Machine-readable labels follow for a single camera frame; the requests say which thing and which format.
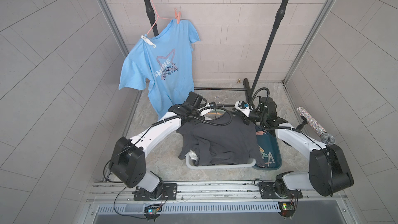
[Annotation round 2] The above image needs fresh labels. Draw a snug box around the glitter microphone on stand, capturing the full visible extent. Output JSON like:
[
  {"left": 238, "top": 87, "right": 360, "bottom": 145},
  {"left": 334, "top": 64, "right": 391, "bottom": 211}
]
[{"left": 296, "top": 107, "right": 335, "bottom": 146}]

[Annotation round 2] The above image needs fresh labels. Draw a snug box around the right circuit board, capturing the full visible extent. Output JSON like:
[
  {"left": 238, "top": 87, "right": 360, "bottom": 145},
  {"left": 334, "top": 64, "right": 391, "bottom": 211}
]
[{"left": 278, "top": 202, "right": 296, "bottom": 218}]

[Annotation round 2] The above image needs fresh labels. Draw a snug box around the silver wire hanger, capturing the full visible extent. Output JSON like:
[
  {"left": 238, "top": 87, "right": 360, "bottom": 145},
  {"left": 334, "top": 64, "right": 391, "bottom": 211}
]
[{"left": 214, "top": 96, "right": 224, "bottom": 107}]

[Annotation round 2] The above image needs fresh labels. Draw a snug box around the circuit board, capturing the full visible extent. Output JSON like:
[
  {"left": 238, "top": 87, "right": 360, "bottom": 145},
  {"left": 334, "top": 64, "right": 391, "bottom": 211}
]
[
  {"left": 278, "top": 202, "right": 296, "bottom": 218},
  {"left": 144, "top": 204, "right": 162, "bottom": 222}
]

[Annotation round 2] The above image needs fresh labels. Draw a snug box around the pink wire hanger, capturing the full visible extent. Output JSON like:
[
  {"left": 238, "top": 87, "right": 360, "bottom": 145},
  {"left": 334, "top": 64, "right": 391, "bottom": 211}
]
[{"left": 147, "top": 0, "right": 172, "bottom": 37}]

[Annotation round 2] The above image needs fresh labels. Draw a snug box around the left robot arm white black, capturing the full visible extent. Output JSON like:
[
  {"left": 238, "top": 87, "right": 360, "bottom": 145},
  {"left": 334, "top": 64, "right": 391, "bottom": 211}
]
[{"left": 104, "top": 92, "right": 233, "bottom": 200}]

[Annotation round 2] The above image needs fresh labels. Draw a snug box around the teal plastic tray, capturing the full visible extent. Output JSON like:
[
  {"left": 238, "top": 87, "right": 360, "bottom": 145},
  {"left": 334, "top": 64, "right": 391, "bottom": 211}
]
[{"left": 253, "top": 126, "right": 283, "bottom": 171}]

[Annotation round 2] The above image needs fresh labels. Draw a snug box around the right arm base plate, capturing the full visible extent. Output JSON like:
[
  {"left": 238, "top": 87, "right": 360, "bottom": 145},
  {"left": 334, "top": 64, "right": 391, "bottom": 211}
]
[{"left": 257, "top": 181, "right": 303, "bottom": 199}]

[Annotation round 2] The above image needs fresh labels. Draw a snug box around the left circuit board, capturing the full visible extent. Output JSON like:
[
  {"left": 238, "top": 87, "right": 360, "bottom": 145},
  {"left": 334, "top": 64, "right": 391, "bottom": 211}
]
[{"left": 144, "top": 204, "right": 162, "bottom": 222}]

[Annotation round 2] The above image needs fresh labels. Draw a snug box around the dark garment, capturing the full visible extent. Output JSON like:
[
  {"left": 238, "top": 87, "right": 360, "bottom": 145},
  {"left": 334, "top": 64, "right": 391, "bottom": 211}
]
[{"left": 176, "top": 114, "right": 266, "bottom": 167}]

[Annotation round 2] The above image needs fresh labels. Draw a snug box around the aluminium mounting rail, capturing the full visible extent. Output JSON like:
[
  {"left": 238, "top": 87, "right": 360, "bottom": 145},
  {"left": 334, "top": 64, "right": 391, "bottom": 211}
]
[{"left": 83, "top": 180, "right": 348, "bottom": 204}]

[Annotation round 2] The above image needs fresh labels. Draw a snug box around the light blue printed t-shirt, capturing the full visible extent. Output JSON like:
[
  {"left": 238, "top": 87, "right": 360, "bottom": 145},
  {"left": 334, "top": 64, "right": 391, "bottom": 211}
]
[{"left": 119, "top": 20, "right": 200, "bottom": 118}]

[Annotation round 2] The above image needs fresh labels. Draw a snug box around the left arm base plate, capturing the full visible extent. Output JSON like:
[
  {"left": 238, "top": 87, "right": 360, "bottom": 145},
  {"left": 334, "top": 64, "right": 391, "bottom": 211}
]
[{"left": 133, "top": 183, "right": 178, "bottom": 201}]

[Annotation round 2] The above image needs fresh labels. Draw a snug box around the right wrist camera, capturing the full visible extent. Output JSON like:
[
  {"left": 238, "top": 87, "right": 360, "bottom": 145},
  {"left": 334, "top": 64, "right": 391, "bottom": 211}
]
[{"left": 234, "top": 101, "right": 253, "bottom": 117}]

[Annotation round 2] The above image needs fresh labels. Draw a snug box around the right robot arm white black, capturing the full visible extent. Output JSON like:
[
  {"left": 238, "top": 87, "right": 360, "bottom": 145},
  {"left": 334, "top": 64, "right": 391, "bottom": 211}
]
[{"left": 233, "top": 96, "right": 354, "bottom": 198}]

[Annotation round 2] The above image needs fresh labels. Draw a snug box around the white clothespin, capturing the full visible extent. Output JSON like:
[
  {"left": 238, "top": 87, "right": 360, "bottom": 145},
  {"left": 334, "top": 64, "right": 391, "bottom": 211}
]
[{"left": 141, "top": 35, "right": 156, "bottom": 48}]

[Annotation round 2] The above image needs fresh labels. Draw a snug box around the white laundry basket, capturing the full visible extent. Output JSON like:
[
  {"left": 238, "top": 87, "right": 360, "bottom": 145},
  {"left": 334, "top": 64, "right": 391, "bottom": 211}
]
[{"left": 186, "top": 153, "right": 256, "bottom": 170}]

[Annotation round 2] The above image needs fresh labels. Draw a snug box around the pink clothespin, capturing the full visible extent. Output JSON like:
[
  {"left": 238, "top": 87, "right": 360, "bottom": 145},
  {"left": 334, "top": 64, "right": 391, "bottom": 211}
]
[{"left": 174, "top": 8, "right": 181, "bottom": 24}]

